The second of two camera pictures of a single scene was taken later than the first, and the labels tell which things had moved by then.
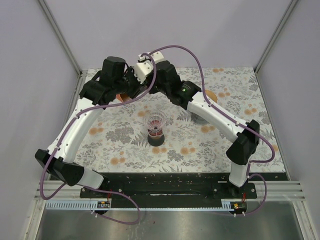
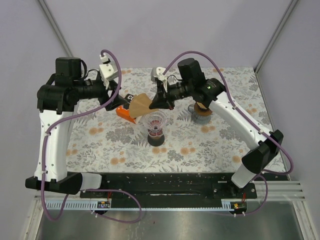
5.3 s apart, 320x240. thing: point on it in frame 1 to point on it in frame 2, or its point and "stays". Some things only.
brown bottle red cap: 155,137 stays
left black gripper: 139,87 to 105,97
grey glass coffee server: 197,119 stays
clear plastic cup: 154,120 stays
